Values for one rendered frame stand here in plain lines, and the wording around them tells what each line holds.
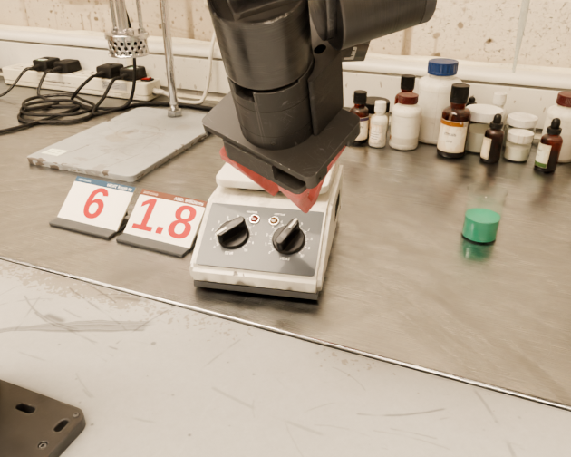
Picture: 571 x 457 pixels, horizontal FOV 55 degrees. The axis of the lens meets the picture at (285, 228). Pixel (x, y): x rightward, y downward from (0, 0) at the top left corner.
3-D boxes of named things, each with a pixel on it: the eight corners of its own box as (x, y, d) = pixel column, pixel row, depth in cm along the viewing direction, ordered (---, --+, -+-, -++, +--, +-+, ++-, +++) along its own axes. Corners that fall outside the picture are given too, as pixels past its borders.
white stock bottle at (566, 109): (552, 165, 82) (568, 100, 78) (528, 152, 87) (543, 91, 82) (583, 161, 84) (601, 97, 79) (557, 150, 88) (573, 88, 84)
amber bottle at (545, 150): (551, 165, 83) (564, 114, 79) (558, 172, 80) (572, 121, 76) (530, 164, 83) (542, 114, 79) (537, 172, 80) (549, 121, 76)
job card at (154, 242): (182, 257, 59) (179, 224, 57) (115, 241, 62) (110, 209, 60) (210, 232, 64) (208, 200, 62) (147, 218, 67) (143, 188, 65)
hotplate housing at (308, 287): (320, 305, 52) (323, 231, 48) (189, 290, 54) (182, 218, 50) (343, 204, 71) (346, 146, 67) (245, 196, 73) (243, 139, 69)
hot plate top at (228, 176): (327, 195, 55) (327, 187, 54) (212, 186, 57) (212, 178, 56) (339, 153, 65) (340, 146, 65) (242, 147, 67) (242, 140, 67)
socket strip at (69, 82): (148, 102, 113) (145, 81, 111) (4, 84, 126) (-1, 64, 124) (162, 95, 117) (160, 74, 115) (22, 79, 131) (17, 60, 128)
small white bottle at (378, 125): (376, 140, 92) (380, 98, 88) (389, 145, 90) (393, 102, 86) (364, 144, 90) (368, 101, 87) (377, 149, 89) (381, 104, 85)
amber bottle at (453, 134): (440, 147, 90) (450, 80, 84) (468, 151, 88) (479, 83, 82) (432, 155, 86) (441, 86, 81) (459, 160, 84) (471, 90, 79)
